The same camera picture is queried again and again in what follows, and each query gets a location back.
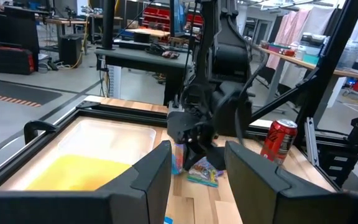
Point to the colourful candy pack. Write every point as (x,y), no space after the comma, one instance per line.
(204,174)

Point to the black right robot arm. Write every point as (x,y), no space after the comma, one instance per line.
(228,46)

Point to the grey desk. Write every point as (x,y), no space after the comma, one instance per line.
(135,59)

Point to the black frame clamp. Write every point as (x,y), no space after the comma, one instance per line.
(29,133)

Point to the wooden workbench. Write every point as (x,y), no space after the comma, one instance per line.
(67,21)

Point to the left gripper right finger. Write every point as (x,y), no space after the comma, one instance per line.
(291,205)

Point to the clear plastic container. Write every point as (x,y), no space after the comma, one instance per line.
(350,54)

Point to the red storage bins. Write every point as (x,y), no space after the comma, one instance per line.
(154,15)

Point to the silver frame bracket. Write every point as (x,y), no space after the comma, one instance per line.
(311,140)

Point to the black desk post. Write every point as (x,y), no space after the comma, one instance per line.
(108,25)

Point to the black aluminium frame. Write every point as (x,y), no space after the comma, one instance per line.
(120,111)

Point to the red soda can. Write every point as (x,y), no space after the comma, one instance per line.
(278,140)

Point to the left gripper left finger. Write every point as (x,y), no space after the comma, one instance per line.
(73,208)

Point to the black box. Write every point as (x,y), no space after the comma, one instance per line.
(70,49)

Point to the black case red trim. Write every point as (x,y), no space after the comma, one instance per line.
(9,60)

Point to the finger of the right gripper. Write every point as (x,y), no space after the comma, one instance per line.
(204,154)
(182,127)

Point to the yellow plastic bin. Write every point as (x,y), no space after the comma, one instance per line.
(73,174)

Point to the blue candy pack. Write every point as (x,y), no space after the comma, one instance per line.
(178,161)

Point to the blue white candy bar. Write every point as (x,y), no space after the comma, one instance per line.
(168,221)

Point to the pink hanging cloth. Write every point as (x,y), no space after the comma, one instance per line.
(287,28)

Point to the black orange-striped floor mat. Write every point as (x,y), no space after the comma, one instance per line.
(11,90)

